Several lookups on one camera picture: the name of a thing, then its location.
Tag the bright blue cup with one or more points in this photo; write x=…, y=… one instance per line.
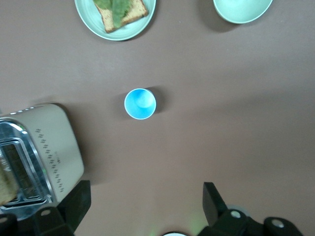
x=140, y=103

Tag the pale green bowl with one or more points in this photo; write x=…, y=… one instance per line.
x=242, y=9

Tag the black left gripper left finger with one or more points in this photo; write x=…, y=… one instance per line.
x=73, y=209

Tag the pale green plate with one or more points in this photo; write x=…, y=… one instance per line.
x=137, y=27

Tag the brown toast slice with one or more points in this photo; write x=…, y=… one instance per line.
x=133, y=12

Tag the green lettuce leaf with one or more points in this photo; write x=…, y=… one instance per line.
x=119, y=13

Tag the bread slice in toaster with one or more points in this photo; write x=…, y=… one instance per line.
x=7, y=186

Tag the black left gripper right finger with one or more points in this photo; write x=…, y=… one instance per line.
x=216, y=209

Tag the beige toaster with chrome top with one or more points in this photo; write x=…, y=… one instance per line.
x=56, y=147

